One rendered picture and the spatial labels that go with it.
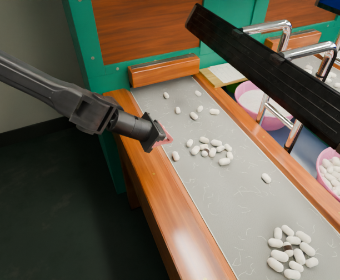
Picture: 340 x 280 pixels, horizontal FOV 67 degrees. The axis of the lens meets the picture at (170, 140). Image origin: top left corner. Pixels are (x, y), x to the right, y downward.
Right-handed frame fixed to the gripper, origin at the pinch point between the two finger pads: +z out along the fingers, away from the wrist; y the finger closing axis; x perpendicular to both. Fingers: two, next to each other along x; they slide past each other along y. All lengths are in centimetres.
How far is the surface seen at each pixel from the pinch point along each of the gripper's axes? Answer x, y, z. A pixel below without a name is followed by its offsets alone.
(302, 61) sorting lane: -49, 37, 76
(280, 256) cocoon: 0.0, -36.5, 15.7
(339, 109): -31.1, -27.5, 0.3
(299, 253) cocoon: -2.9, -37.7, 19.1
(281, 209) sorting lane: -5.0, -26.1, 24.5
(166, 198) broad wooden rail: 11.2, -11.9, 1.1
